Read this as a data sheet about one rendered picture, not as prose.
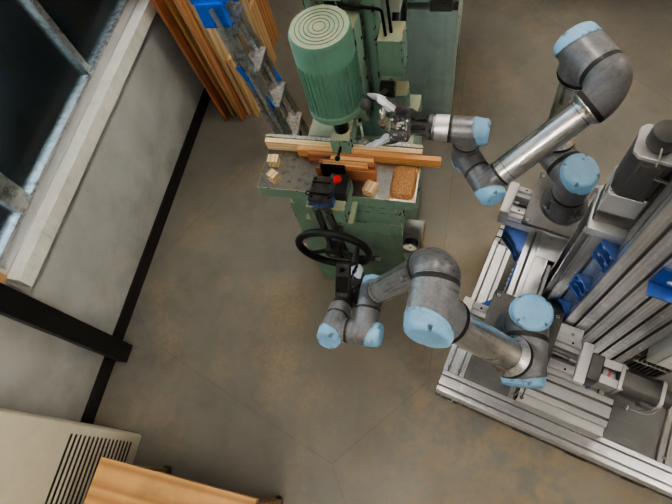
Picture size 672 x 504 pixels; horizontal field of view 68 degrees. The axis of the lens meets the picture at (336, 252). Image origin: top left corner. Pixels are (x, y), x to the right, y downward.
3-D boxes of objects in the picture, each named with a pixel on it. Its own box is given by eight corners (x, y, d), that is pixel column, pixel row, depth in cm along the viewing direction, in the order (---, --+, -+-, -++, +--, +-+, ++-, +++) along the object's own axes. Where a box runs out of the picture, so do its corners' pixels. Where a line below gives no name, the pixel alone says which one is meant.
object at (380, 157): (298, 156, 192) (296, 149, 188) (300, 151, 193) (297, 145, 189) (440, 167, 180) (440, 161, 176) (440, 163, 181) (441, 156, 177)
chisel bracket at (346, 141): (333, 155, 179) (329, 140, 172) (340, 123, 185) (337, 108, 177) (353, 156, 178) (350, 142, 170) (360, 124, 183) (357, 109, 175)
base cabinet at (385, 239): (323, 278, 267) (292, 215, 204) (344, 186, 289) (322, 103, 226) (407, 290, 257) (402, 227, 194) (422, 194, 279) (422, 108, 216)
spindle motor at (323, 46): (304, 124, 160) (279, 49, 132) (316, 82, 167) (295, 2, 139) (358, 128, 156) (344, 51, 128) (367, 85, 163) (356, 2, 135)
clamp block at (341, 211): (309, 219, 183) (304, 207, 175) (317, 188, 188) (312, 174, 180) (348, 223, 180) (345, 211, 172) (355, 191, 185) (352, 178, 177)
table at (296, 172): (253, 216, 191) (248, 209, 185) (273, 150, 202) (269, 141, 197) (412, 234, 177) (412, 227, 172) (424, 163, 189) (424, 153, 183)
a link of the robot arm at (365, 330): (384, 308, 149) (349, 303, 152) (377, 345, 145) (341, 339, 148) (387, 317, 156) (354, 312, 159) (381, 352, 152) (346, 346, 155)
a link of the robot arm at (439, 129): (450, 112, 141) (447, 140, 145) (434, 110, 142) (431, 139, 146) (449, 117, 135) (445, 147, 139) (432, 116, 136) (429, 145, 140)
